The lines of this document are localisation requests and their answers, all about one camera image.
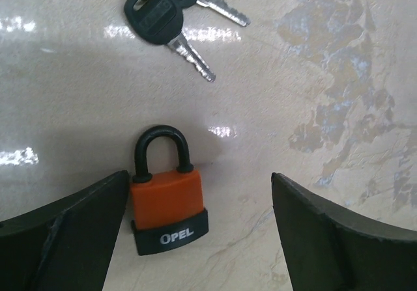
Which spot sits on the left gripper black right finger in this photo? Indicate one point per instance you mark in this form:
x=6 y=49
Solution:
x=329 y=247

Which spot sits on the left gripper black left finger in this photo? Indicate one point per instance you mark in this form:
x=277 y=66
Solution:
x=66 y=244

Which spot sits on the orange black padlock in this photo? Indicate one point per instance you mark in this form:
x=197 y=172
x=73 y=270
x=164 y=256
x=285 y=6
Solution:
x=169 y=211

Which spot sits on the black key bunch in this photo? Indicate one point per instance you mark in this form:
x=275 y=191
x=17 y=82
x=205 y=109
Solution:
x=160 y=22

